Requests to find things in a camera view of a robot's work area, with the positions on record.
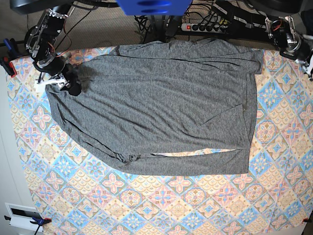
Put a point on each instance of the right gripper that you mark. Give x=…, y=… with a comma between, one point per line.
x=61, y=74

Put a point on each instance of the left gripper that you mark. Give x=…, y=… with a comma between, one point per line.
x=304, y=57

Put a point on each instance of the grey t-shirt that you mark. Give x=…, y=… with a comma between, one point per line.
x=174, y=109

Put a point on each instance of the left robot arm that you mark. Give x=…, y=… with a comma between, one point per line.
x=292, y=45

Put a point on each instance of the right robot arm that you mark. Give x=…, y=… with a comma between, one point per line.
x=39, y=43

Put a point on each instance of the red black clamp left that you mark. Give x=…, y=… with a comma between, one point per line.
x=6, y=61

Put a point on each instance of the white power strip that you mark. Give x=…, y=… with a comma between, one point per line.
x=204, y=28

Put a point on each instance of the patterned tablecloth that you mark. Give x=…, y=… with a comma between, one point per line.
x=83, y=196

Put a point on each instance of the blue clamp bottom left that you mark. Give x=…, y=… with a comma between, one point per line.
x=39, y=221

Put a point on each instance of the clamp bottom right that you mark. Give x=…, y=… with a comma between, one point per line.
x=307, y=220

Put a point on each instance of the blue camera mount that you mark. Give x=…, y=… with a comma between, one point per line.
x=154, y=7

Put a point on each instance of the white wall outlet box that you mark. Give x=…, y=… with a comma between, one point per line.
x=22, y=211

